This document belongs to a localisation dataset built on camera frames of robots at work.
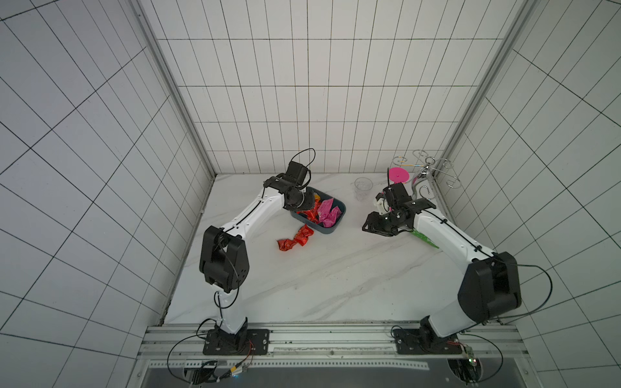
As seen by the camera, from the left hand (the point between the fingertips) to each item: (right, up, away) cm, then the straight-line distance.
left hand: (308, 208), depth 88 cm
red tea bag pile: (-2, -11, +7) cm, 13 cm away
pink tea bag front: (+10, -5, +9) cm, 14 cm away
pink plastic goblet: (+31, +12, -7) cm, 34 cm away
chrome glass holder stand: (+42, +15, -7) cm, 45 cm away
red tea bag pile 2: (-9, -14, +3) cm, 17 cm away
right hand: (+19, -7, -2) cm, 20 cm away
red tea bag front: (+2, -2, -1) cm, 3 cm away
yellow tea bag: (+4, +4, +19) cm, 19 cm away
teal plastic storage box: (+6, +5, +18) cm, 20 cm away
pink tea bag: (+7, -1, +11) cm, 13 cm away
